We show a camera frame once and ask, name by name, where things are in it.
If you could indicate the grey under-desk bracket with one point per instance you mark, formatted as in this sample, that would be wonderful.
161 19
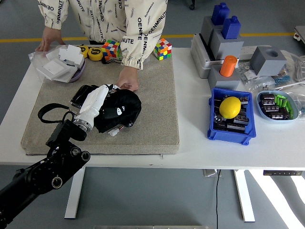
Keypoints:
209 173

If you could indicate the green battery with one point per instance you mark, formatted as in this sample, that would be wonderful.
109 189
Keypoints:
277 99
285 104
281 102
289 109

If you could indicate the person's right forearm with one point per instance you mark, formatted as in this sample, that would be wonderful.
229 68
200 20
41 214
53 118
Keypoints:
53 14

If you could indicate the person's right hand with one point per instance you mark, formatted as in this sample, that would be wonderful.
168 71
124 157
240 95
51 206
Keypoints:
50 38

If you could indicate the clear bag of metal parts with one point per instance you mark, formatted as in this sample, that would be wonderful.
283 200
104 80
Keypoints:
246 74

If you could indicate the multicolour puzzle cube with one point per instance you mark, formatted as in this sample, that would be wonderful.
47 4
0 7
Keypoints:
110 48

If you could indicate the clear bag of resistors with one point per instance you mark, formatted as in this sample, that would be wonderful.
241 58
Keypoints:
281 78

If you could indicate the black chair wheel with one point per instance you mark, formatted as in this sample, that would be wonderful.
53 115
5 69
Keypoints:
192 4

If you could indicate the yellow lemon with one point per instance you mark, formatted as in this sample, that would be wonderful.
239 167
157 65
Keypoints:
229 107

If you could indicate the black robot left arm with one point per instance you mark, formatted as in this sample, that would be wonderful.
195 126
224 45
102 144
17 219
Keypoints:
59 164

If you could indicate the yellow tape measure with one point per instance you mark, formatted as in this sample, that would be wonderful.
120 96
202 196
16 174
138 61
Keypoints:
83 50
94 53

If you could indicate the blue bottle-shaped block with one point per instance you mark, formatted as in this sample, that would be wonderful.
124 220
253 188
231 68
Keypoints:
231 27
220 14

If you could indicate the person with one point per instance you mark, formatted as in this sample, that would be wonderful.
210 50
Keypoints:
107 19

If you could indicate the orange cylinder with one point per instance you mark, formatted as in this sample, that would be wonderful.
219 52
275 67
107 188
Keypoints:
228 66

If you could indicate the puzzle cube with white squares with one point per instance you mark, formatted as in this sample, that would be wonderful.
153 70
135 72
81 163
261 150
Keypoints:
162 48

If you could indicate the black rag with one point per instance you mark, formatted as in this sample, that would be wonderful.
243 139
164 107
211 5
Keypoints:
128 102

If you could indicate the white table leg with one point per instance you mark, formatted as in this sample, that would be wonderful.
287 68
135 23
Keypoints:
244 195
74 195

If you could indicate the grey cart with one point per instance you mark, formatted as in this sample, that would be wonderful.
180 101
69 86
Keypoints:
300 33

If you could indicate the black cylindrical capacitor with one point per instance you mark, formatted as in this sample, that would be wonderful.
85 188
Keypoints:
241 120
266 96
218 118
243 100
270 109
235 128
284 112
217 103
267 103
276 116

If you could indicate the light blue bowl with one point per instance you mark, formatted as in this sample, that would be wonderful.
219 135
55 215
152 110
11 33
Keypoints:
261 114

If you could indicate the person's left forearm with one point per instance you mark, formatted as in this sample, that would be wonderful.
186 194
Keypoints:
140 43

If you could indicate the black glossy panel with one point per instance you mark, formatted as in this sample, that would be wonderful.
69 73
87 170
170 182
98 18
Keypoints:
79 95

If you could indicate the black desk control panel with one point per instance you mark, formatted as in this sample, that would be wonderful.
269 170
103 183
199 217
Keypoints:
281 173

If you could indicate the blue plastic bin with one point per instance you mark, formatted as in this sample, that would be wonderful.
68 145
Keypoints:
228 138

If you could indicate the white cardboard pieces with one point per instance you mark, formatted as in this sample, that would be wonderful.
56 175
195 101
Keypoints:
69 53

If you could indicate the purple bowl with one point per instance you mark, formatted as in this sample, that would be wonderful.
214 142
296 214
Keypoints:
80 70

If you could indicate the white flat switch box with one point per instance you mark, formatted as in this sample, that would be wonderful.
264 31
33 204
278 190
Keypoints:
53 69

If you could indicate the person's left hand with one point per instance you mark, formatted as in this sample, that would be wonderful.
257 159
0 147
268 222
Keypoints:
128 78

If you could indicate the light grey case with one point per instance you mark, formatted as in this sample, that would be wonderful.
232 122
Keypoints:
199 59

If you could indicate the grey block with round hole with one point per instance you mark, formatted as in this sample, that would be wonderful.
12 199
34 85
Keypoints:
266 64

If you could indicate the grey-brown mat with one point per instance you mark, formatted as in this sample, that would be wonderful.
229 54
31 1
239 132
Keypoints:
152 114

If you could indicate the clear plastic bag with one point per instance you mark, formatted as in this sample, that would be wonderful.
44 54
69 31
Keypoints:
35 58
298 100
261 86

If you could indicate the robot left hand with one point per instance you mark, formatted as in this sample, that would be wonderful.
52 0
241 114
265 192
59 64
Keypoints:
94 102

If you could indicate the grey holder block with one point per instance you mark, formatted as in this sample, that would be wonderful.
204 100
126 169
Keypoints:
223 82
227 48
206 28

